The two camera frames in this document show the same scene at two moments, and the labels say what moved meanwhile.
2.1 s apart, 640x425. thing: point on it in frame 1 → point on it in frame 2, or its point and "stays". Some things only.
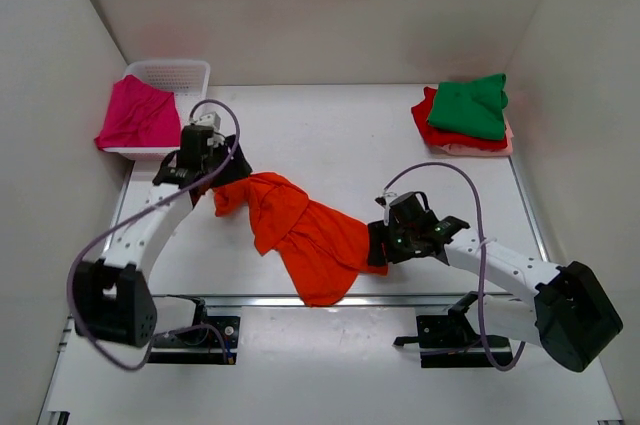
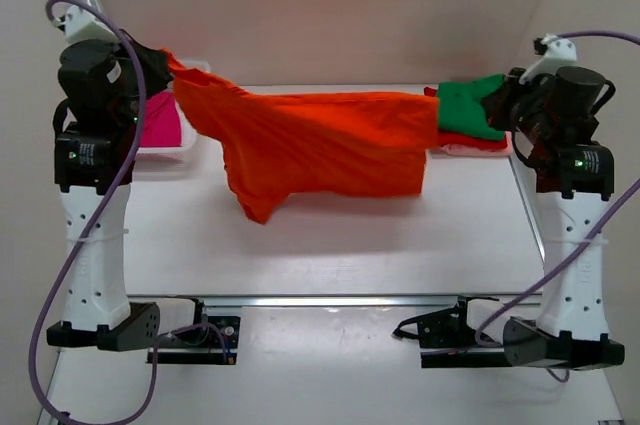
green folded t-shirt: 475,107 stays
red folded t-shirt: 439,136 stays
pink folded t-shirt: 457,150 stays
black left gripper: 238,167 → 162,68
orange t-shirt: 322,250 → 304,146
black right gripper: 381,252 → 495,104
